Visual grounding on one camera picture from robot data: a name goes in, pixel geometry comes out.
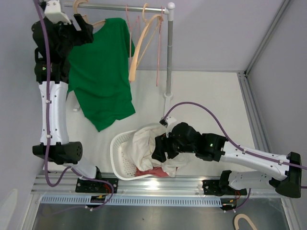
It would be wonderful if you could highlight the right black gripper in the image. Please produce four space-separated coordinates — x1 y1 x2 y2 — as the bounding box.
152 132 196 163

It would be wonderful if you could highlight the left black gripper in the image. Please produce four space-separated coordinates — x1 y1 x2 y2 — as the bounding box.
51 14 94 57

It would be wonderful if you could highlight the beige t shirt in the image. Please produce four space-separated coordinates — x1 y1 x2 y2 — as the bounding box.
125 123 189 177

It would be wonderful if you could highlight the pink t shirt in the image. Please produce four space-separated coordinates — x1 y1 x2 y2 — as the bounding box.
135 167 168 177

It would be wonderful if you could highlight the pink wire hanger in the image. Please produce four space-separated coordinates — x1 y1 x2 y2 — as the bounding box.
156 7 164 87
125 4 141 62

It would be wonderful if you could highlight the beige wooden hanger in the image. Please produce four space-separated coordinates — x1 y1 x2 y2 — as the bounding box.
129 3 164 82
72 0 106 28

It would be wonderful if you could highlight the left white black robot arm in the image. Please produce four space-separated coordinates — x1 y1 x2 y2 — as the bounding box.
32 13 103 192

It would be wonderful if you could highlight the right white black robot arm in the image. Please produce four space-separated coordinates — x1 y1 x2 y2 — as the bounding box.
152 122 302 198

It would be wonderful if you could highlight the green t shirt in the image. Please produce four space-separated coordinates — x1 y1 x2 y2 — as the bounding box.
69 18 135 131

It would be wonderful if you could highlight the beige hanger on floor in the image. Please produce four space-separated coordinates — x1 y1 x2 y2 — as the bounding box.
234 214 259 230

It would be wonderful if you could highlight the white perforated plastic basket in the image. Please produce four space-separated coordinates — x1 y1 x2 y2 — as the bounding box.
110 130 153 181

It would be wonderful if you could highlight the metal clothes rack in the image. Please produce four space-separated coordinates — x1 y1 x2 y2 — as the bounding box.
60 1 175 119

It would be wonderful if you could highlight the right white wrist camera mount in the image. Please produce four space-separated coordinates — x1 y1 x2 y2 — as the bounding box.
159 116 178 136

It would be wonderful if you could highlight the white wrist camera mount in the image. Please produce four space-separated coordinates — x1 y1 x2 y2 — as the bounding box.
44 0 71 24
159 116 178 136

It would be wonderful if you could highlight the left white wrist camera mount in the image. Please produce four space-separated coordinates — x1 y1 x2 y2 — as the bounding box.
44 0 71 24

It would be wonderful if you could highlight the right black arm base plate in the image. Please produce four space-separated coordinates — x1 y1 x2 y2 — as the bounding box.
202 179 248 196

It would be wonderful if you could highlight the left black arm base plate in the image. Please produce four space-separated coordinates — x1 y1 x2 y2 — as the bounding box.
75 178 118 194

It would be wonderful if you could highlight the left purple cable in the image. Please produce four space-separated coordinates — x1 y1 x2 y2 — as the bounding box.
32 0 113 211

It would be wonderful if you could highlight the aluminium rail frame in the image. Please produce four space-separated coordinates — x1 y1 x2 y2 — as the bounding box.
31 172 219 197

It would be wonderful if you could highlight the white slotted cable duct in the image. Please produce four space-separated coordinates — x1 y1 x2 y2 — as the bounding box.
41 195 222 207

